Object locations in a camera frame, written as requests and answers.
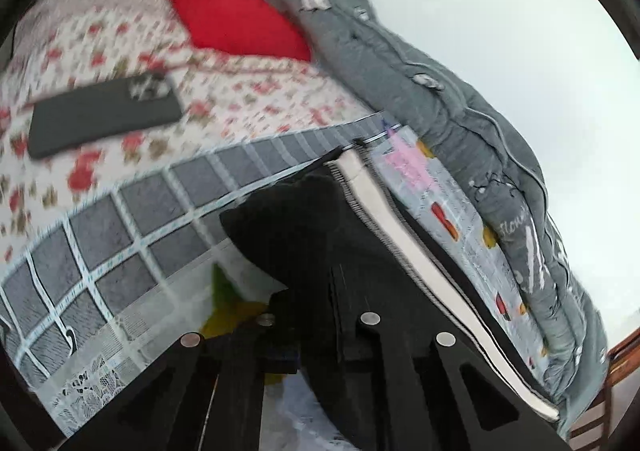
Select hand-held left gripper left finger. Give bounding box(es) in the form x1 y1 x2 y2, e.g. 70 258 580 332
59 291 302 451

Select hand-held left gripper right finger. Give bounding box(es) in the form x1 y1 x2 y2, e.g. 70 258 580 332
329 267 573 451

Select black pants with white stripe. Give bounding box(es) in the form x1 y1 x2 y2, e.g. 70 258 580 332
220 138 561 451

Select fruit printed grid blanket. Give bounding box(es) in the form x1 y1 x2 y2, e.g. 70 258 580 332
0 111 556 451

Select grey quilt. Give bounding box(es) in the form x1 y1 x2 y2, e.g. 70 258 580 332
247 0 612 437

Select wooden footboard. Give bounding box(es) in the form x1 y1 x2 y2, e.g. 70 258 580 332
570 331 637 442

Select black smartphone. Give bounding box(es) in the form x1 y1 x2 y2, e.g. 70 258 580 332
27 72 183 161

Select red pillow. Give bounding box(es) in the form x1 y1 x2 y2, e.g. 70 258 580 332
160 0 313 63

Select floral bedsheet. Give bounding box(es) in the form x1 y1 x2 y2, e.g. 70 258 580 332
0 0 376 272

